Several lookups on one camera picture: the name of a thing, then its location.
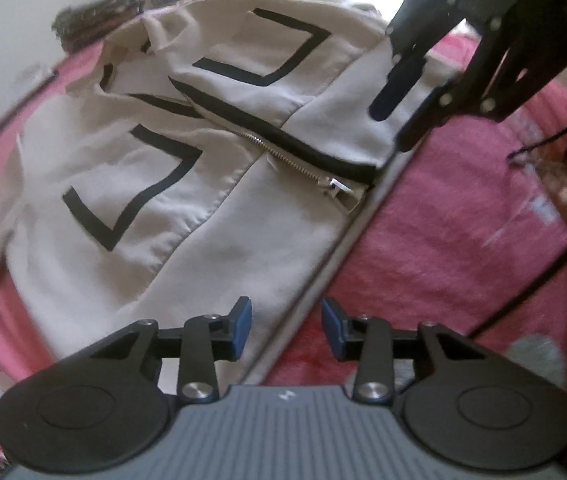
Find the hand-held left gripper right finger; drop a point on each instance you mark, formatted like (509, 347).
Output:
(333, 330)

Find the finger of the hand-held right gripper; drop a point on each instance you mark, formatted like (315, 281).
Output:
(493, 85)
(393, 90)

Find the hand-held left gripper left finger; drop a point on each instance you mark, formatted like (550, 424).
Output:
(241, 327)

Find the beige zip jacket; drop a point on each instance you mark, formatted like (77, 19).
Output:
(163, 210)

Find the stack of folded clothes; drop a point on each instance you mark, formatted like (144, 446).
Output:
(98, 17)

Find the pink floral blanket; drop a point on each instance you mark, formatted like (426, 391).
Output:
(463, 240)

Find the white folded cloth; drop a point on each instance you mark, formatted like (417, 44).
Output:
(13, 100)

